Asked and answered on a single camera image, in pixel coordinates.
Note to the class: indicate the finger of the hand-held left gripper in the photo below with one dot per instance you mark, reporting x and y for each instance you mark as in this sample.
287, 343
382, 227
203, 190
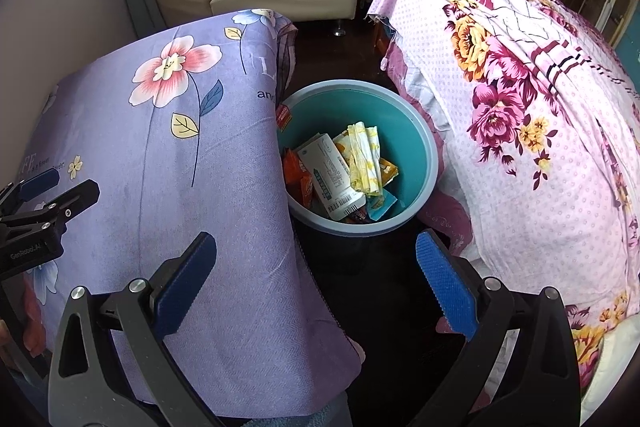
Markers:
75, 202
40, 184

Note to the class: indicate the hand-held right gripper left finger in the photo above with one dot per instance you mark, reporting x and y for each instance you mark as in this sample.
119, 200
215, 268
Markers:
185, 287

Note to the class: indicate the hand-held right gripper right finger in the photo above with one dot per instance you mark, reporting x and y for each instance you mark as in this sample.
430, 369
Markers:
445, 287

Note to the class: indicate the orange snack wrapper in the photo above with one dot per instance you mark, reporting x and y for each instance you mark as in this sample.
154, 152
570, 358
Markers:
387, 172

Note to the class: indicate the teal plastic bin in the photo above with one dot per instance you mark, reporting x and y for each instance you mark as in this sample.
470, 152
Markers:
410, 147

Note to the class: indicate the yellow patterned tissue pack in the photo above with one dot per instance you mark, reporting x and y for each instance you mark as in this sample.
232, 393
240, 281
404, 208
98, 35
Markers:
365, 157

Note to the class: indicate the small red-orange wrapper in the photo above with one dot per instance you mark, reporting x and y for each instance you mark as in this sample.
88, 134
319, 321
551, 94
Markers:
297, 177

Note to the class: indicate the white medicine box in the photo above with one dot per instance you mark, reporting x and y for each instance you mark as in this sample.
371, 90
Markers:
330, 177

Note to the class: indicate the red plastic wrapper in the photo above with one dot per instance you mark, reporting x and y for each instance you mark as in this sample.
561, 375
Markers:
284, 117

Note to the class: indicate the person's left hand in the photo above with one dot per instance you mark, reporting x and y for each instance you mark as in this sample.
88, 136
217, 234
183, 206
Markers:
37, 317

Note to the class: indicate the purple floral cloth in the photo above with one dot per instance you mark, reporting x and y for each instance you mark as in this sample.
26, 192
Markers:
175, 182

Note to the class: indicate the pink floral bedsheet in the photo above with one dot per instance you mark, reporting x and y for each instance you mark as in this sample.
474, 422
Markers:
525, 132

